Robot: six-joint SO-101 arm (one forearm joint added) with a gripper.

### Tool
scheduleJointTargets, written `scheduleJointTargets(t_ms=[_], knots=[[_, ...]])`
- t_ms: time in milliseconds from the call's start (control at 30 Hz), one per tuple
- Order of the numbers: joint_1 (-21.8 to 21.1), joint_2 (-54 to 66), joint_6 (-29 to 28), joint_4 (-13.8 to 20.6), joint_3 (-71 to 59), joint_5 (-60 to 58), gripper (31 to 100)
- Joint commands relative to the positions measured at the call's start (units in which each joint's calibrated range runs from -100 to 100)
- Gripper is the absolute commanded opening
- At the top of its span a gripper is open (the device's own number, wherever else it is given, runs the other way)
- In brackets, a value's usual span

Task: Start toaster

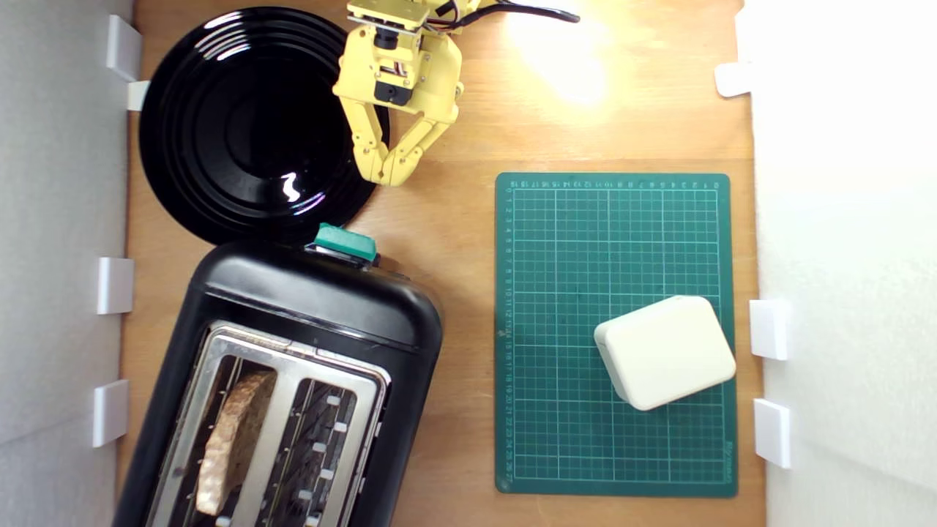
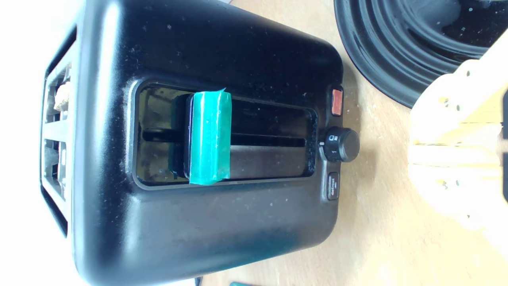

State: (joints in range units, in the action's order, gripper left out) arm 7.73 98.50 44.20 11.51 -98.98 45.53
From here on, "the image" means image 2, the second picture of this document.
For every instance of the toaster lever with green tape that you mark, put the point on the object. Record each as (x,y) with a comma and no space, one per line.
(210,139)

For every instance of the black two-slot toaster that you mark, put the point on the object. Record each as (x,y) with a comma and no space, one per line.
(238,47)

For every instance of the black round plate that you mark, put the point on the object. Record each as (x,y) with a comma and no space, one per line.
(397,43)

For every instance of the green cutting mat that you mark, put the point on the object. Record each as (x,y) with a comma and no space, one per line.
(240,284)

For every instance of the brown bread slice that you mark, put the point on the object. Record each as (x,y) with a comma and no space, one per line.
(62,97)

